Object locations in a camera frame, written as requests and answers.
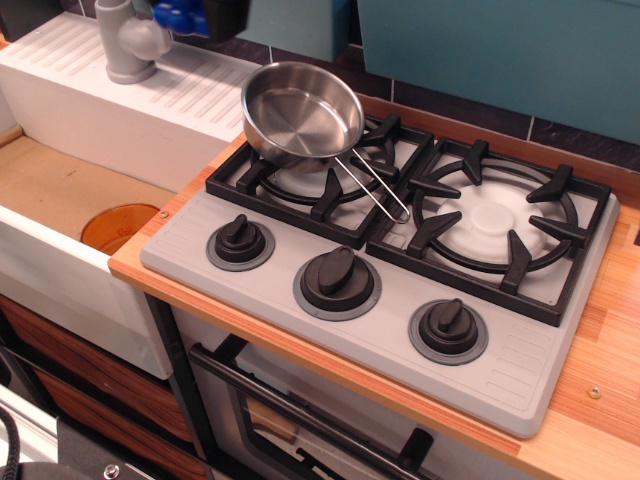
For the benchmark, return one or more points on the black middle stove knob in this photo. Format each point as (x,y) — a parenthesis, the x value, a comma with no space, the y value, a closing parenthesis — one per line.
(337,286)

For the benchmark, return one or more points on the white toy sink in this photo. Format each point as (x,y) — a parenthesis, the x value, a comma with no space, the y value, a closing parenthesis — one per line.
(74,144)

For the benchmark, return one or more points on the black left stove knob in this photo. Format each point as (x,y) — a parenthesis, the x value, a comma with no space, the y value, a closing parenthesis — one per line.
(240,245)

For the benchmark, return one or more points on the black stove knob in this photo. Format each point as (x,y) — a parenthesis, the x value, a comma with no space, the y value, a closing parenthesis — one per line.
(240,245)
(448,332)
(337,286)

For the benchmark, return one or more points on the wooden drawer cabinet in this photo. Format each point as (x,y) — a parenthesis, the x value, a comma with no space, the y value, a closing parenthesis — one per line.
(129,409)

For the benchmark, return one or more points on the oven door with handle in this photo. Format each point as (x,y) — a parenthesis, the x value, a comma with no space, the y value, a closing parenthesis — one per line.
(295,424)

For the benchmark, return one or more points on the black burner grate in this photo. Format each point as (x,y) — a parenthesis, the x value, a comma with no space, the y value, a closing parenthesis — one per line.
(343,203)
(522,237)

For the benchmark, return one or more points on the black left burner grate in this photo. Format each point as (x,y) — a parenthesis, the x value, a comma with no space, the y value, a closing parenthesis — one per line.
(343,203)

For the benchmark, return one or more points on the blue toy blueberry cluster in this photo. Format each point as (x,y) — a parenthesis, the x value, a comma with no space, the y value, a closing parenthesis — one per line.
(182,17)

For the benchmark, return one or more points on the black right burner grate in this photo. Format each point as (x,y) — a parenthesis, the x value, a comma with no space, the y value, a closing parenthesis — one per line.
(522,237)

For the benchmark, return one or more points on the grey toy stove top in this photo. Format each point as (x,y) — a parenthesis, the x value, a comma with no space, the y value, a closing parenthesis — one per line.
(508,386)

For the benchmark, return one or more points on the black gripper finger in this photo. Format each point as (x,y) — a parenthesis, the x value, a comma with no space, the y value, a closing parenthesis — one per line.
(226,18)

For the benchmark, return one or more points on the stainless steel pan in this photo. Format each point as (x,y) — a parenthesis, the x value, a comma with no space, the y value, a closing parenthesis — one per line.
(301,117)

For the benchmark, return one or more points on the orange plastic bowl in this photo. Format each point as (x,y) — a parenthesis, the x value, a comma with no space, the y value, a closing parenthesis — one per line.
(109,230)

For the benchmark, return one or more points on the grey toy faucet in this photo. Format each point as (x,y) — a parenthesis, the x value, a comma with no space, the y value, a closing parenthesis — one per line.
(131,44)

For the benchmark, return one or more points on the black right stove knob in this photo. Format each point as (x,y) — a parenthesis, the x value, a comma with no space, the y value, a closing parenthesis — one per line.
(448,332)

